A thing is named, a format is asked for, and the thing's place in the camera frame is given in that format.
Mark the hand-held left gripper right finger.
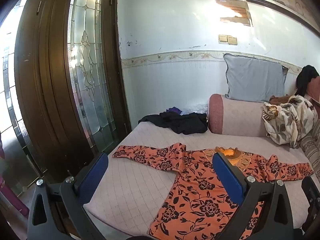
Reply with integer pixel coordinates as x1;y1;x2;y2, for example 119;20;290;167
212;152;304;240

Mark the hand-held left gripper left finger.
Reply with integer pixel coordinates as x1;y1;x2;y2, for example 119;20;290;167
26;152;109;240

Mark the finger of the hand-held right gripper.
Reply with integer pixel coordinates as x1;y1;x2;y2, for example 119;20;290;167
301;175;320;233

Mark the orange floral shirt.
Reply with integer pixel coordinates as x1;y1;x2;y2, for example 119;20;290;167
112;142;314;240

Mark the striped sofa cushion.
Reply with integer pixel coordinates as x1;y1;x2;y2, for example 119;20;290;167
300;130;320;170

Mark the quilted pink bed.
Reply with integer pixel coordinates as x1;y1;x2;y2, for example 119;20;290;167
84;121;320;240

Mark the pink bolster pillow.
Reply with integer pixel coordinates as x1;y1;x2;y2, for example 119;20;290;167
208;94;273;138

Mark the black cloth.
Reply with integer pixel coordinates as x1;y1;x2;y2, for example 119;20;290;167
138;112;208;135

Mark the cream floral blanket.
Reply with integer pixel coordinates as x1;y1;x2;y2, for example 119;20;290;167
262;95;319;148

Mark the clear plastic bag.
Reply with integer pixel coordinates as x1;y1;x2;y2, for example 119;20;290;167
181;102;209;117

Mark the magenta object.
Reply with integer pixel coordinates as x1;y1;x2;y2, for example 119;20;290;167
0;175;29;217

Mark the brown cloth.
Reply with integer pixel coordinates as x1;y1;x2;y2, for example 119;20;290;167
269;95;290;105

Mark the grey pillow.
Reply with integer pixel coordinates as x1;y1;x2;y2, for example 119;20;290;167
223;53;289;103

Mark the wooden door with stained glass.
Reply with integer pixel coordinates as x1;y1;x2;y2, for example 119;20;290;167
14;0;132;180

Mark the black garment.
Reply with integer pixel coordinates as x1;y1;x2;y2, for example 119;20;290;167
296;65;320;97

